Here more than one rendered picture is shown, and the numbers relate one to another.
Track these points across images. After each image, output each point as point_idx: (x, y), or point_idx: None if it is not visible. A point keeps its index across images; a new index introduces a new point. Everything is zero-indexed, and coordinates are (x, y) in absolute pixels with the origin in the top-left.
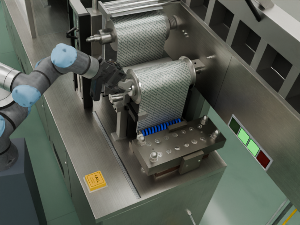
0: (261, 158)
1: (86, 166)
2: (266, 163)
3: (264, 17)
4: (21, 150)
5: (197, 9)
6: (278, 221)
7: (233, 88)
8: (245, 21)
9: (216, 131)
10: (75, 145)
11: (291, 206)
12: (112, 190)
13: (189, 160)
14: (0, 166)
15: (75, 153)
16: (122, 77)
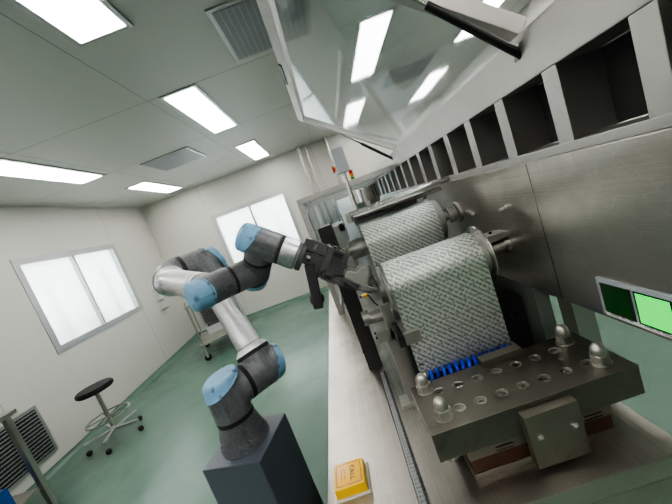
0: None
1: (346, 452)
2: None
3: (522, 37)
4: (272, 429)
5: (469, 169)
6: None
7: (562, 219)
8: (507, 87)
9: (593, 344)
10: (342, 419)
11: None
12: (378, 501)
13: (540, 422)
14: (233, 450)
15: (337, 431)
16: (344, 259)
